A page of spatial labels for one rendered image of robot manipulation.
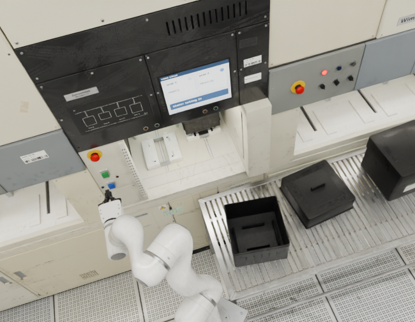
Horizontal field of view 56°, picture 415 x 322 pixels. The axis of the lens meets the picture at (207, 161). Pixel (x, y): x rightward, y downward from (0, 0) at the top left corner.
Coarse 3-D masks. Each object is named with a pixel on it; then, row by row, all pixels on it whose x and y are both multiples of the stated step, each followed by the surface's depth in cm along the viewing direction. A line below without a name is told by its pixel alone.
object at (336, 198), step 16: (288, 176) 215; (304, 176) 214; (320, 176) 212; (336, 176) 211; (288, 192) 212; (304, 192) 208; (320, 192) 207; (336, 192) 206; (304, 208) 202; (320, 208) 201; (336, 208) 202; (304, 224) 207
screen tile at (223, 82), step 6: (222, 66) 155; (204, 72) 155; (210, 72) 156; (216, 72) 157; (222, 72) 157; (198, 78) 156; (204, 78) 157; (210, 78) 158; (222, 78) 160; (204, 84) 160; (210, 84) 161; (216, 84) 162; (222, 84) 163; (204, 90) 162; (210, 90) 163
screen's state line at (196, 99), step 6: (222, 90) 165; (228, 90) 166; (198, 96) 164; (204, 96) 165; (210, 96) 166; (216, 96) 167; (180, 102) 164; (186, 102) 165; (192, 102) 166; (174, 108) 165
